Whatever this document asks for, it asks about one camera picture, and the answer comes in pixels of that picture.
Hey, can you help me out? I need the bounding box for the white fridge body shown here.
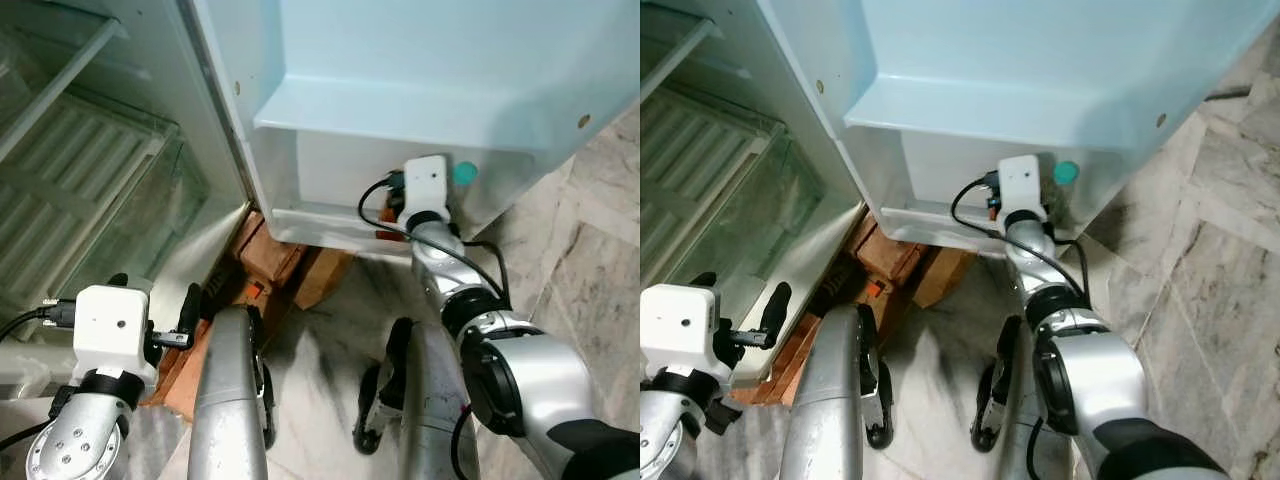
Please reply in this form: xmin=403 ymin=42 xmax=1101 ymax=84
xmin=0 ymin=0 xmax=253 ymax=401
xmin=640 ymin=0 xmax=866 ymax=386

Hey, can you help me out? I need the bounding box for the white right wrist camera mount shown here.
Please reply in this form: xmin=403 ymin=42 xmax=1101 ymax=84
xmin=997 ymin=154 xmax=1044 ymax=220
xmin=403 ymin=155 xmax=452 ymax=223

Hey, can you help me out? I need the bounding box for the brown wooden block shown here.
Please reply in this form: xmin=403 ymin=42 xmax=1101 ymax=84
xmin=911 ymin=247 xmax=977 ymax=307
xmin=294 ymin=247 xmax=354 ymax=310

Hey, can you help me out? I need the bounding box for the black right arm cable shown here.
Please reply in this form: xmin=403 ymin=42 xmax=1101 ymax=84
xmin=357 ymin=177 xmax=513 ymax=303
xmin=949 ymin=174 xmax=1093 ymax=301

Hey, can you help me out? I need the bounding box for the clear crisper drawer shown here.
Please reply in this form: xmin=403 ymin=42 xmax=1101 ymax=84
xmin=650 ymin=130 xmax=833 ymax=293
xmin=55 ymin=130 xmax=212 ymax=307

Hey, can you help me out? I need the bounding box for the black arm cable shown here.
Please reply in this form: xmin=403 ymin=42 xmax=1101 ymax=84
xmin=949 ymin=174 xmax=1093 ymax=301
xmin=357 ymin=177 xmax=513 ymax=303
xmin=0 ymin=304 xmax=77 ymax=343

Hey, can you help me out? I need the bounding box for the white ribbed fridge shelf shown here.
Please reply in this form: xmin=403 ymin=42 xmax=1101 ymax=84
xmin=0 ymin=85 xmax=181 ymax=301
xmin=640 ymin=80 xmax=777 ymax=273

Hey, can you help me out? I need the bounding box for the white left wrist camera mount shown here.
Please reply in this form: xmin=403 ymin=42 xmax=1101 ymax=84
xmin=640 ymin=283 xmax=722 ymax=377
xmin=72 ymin=285 xmax=152 ymax=377

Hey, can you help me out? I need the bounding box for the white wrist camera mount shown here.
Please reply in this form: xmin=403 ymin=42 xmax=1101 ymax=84
xmin=72 ymin=285 xmax=152 ymax=377
xmin=403 ymin=155 xmax=452 ymax=223
xmin=997 ymin=154 xmax=1044 ymax=220
xmin=640 ymin=283 xmax=722 ymax=377

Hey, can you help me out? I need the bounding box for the white fridge door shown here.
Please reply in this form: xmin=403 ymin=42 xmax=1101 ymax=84
xmin=758 ymin=0 xmax=1280 ymax=259
xmin=190 ymin=0 xmax=641 ymax=263

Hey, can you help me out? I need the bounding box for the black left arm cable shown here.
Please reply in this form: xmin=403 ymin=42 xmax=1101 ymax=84
xmin=0 ymin=304 xmax=77 ymax=343

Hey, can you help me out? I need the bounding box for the silver robot right leg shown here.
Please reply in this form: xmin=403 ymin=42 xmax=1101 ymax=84
xmin=971 ymin=314 xmax=1077 ymax=480
xmin=353 ymin=317 xmax=483 ymax=480

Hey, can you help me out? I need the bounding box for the silver robot left leg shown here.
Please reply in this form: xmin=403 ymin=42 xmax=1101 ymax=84
xmin=187 ymin=304 xmax=278 ymax=480
xmin=779 ymin=304 xmax=897 ymax=480

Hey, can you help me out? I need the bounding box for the silver robot leg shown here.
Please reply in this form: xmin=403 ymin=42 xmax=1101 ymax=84
xmin=779 ymin=304 xmax=897 ymax=480
xmin=187 ymin=304 xmax=278 ymax=480
xmin=353 ymin=317 xmax=483 ymax=480
xmin=971 ymin=314 xmax=1077 ymax=480

